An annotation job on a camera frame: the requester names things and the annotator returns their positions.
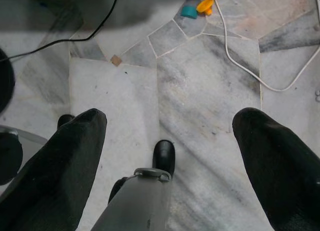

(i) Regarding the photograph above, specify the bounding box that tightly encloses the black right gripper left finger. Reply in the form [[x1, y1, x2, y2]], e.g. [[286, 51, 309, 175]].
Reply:
[[0, 108, 108, 231]]

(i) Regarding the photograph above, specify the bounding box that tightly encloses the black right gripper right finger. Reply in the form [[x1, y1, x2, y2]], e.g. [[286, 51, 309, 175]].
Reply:
[[232, 107, 320, 231]]

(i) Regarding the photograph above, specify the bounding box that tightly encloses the black robot left foot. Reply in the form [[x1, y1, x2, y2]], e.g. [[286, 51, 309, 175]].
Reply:
[[57, 114, 75, 129]]

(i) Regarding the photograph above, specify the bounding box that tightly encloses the black round object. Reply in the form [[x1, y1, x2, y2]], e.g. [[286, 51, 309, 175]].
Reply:
[[0, 47, 16, 114]]

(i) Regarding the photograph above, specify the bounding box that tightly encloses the white floor cable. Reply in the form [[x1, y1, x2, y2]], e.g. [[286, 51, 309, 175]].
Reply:
[[213, 0, 320, 92]]

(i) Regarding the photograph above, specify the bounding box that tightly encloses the thin black floor cable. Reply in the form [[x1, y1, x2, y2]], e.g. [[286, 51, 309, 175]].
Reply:
[[0, 0, 121, 63]]

